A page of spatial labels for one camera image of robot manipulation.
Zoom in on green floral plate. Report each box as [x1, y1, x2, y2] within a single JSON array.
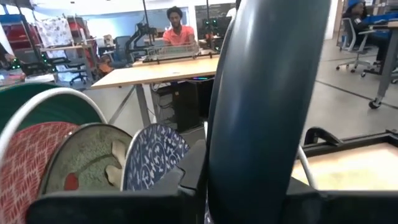
[[39, 122, 134, 197]]

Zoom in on large dark green bowl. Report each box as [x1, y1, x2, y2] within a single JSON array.
[[0, 82, 105, 133]]

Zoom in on silver wire basket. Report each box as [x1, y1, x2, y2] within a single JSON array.
[[145, 42, 200, 62]]

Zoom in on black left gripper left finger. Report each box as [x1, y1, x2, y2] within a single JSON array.
[[26, 139, 208, 224]]

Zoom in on white wire dish rack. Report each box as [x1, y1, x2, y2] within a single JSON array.
[[0, 86, 318, 190]]

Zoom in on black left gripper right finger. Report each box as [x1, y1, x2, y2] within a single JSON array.
[[285, 177, 398, 224]]

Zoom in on black office chair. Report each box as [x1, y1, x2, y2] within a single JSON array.
[[65, 62, 90, 86]]

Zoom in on person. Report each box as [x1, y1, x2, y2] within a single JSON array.
[[341, 0, 391, 65], [162, 6, 197, 47]]

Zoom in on blue patterned plate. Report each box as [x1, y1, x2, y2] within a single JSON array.
[[120, 123, 191, 192]]

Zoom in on dark grey plate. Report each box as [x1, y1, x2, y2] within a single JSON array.
[[205, 0, 332, 224]]

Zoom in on white poster board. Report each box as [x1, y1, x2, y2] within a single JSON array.
[[35, 17, 75, 48]]

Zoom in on person's hand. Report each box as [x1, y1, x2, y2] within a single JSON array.
[[0, 43, 16, 63]]

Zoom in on red patterned plate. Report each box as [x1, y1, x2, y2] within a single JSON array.
[[0, 121, 80, 224]]

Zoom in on black computer tower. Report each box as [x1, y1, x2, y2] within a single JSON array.
[[172, 80, 203, 133]]

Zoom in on grey office chair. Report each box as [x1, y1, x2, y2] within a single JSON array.
[[112, 35, 132, 68]]

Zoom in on wooden table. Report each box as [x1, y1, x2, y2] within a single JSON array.
[[91, 55, 221, 128]]

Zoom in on red storage cabinet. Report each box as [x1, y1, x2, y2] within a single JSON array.
[[4, 22, 32, 52]]

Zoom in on grey table leg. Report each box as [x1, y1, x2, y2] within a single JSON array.
[[368, 26, 398, 110]]

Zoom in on white office chair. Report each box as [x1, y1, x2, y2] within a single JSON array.
[[335, 17, 377, 78]]

